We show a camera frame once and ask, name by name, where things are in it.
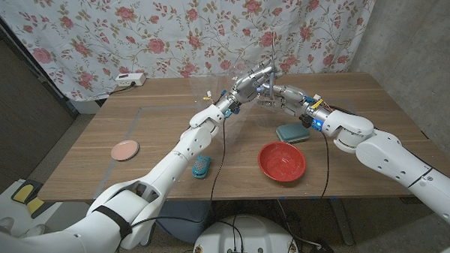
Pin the white power strip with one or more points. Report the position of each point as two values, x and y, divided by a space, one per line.
130 79

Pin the clear cling film sheet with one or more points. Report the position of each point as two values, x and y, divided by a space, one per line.
247 122

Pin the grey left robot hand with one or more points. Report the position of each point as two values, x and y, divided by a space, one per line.
250 88

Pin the grey table leg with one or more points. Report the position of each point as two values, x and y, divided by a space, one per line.
342 224

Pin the teal sponge block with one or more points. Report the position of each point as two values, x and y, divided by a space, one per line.
293 133

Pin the floral print curtain backdrop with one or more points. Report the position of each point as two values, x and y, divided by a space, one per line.
169 31

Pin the white sneaker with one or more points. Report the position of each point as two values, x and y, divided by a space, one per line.
5 223
33 231

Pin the black power adapter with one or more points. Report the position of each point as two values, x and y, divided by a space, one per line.
321 251

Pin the red round tray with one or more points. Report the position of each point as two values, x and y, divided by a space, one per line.
282 162

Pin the black yellow foot pedal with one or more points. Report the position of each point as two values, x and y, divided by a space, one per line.
35 206
22 191

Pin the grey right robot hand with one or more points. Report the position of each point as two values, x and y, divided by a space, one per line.
293 101

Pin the white robot torso base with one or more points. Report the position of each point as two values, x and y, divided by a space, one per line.
247 238

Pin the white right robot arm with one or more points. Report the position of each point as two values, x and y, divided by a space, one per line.
383 151

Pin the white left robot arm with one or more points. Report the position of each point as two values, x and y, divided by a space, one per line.
188 143

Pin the grey blue chair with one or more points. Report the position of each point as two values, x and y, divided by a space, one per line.
183 222

